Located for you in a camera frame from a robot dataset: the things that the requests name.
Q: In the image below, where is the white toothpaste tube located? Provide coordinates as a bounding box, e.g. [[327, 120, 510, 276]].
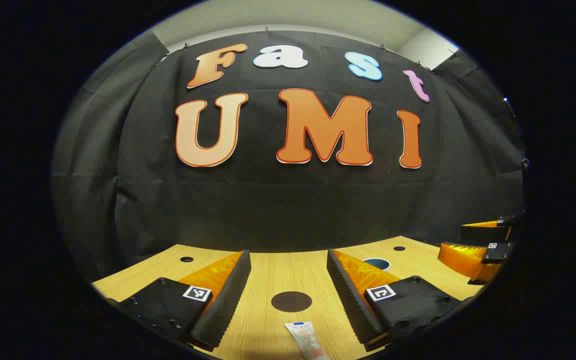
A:
[[284, 321, 332, 360]]

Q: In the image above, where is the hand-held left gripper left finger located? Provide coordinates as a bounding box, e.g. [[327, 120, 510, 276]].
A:
[[104, 249, 252, 352]]

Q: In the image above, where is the dark brown round coaster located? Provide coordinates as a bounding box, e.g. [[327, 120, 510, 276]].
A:
[[271, 291, 313, 314]]

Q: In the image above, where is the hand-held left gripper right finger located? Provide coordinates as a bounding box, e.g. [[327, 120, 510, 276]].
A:
[[326, 248, 476, 351]]

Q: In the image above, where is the pale green cup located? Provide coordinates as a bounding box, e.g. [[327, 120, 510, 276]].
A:
[[361, 257, 392, 272]]

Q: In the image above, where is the wooden desktop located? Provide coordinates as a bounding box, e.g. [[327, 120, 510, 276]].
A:
[[91, 235, 484, 360]]

